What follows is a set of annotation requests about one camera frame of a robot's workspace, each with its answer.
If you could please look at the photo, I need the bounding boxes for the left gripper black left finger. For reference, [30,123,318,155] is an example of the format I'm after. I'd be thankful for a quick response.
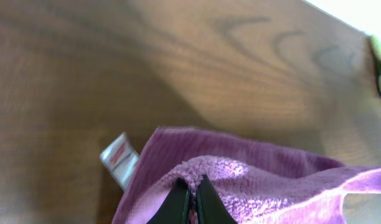
[147,179,191,224]

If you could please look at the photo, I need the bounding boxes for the purple microfibre cloth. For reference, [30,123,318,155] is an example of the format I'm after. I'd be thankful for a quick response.
[113,127,381,223]

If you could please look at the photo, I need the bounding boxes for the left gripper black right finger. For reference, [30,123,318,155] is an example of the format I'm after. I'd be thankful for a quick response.
[196,175,237,224]

